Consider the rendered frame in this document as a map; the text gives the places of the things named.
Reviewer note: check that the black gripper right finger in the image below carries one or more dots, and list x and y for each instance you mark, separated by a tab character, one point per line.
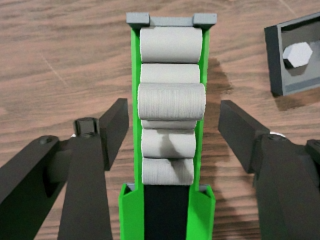
288	201

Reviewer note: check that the grey rectangular blocks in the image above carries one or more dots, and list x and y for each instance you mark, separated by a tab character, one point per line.
198	19

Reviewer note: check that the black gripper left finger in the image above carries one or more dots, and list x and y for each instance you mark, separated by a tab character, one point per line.
27	195

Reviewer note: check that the dark grey open tray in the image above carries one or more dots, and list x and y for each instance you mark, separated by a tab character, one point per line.
284	79

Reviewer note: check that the white hexagonal block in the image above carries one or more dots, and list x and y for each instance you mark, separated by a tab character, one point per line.
297	54

